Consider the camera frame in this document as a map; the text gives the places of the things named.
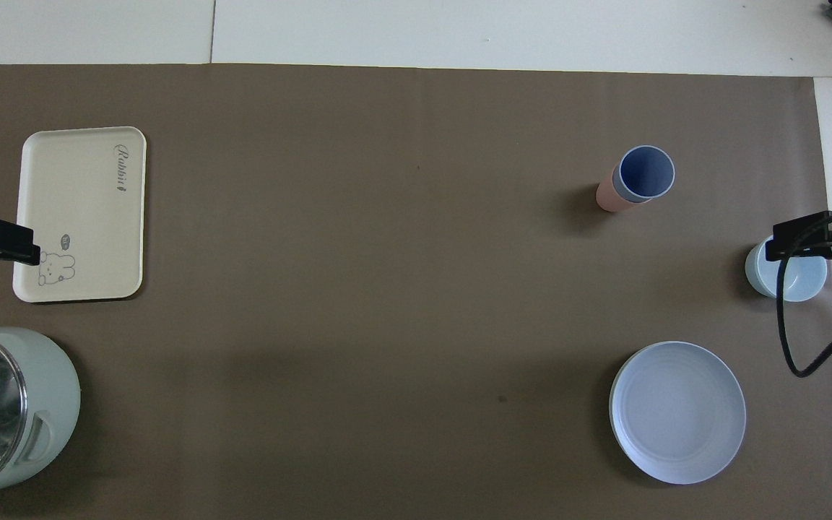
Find blue ribbed plastic cup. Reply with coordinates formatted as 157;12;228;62
617;145;675;204

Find pink plastic cup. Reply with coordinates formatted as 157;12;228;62
596;165;651;213

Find cream rabbit print tray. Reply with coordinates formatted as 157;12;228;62
12;126;148;303

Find light blue bowl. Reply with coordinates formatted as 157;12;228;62
744;235;828;303

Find mint green steel-lined pot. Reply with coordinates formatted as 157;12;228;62
0;327;82;504

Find pale blue round plate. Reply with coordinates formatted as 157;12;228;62
609;341;748;485

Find brown paper table mat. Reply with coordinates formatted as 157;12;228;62
0;64;832;520

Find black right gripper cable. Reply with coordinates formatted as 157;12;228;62
777;207;832;378

